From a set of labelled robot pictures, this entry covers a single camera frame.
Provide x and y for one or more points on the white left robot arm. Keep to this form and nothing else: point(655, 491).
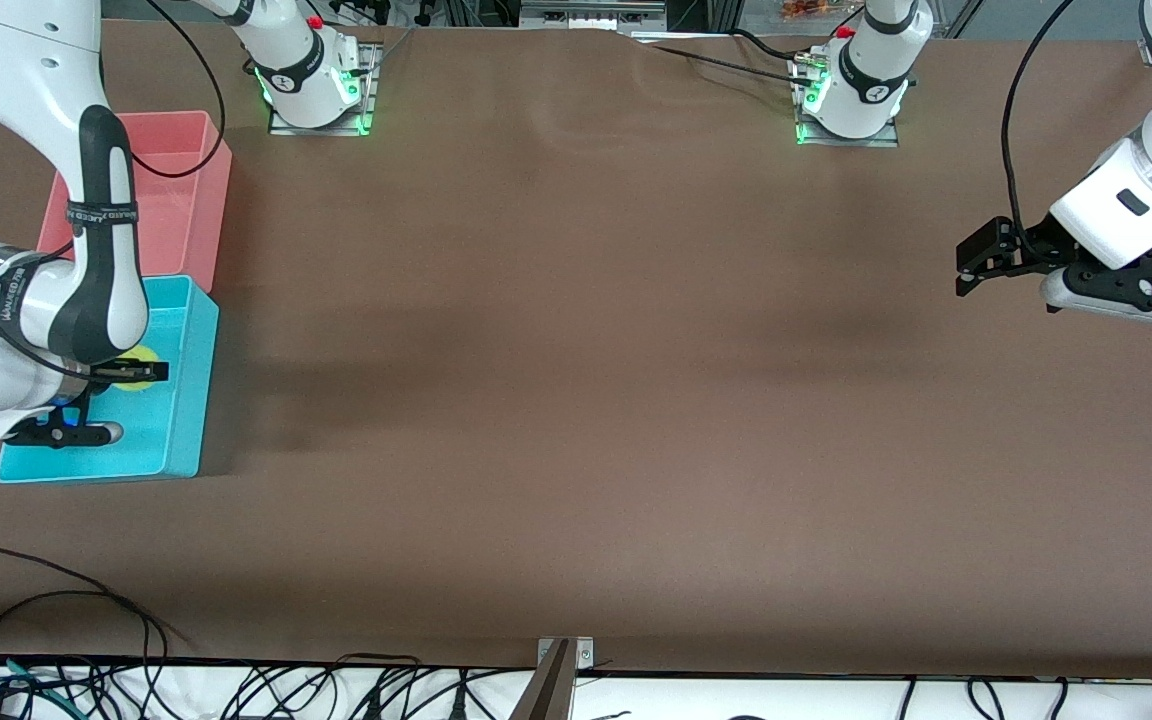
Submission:
point(871, 70)

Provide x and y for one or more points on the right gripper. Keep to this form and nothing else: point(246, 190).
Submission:
point(128, 371)

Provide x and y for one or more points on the pink plastic bin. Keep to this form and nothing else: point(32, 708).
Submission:
point(186, 200)

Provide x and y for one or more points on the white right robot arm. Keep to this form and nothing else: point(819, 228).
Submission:
point(26, 60)

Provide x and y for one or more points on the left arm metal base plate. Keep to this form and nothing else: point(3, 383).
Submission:
point(886, 140)

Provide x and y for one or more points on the small metal table bracket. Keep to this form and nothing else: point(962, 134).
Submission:
point(584, 652)

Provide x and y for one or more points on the orange object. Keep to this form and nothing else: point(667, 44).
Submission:
point(811, 10)

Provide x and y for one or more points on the grey power strip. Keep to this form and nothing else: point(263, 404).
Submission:
point(586, 15)

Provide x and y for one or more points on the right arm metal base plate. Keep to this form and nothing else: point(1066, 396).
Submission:
point(321, 131)

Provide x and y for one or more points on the yellow-green tennis ball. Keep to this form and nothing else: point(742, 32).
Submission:
point(141, 355)

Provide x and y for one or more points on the blue plastic bin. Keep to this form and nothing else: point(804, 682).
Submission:
point(156, 430)

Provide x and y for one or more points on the dark metal pole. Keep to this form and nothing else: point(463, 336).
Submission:
point(548, 695)

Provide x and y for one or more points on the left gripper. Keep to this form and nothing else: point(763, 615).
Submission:
point(1036, 243)

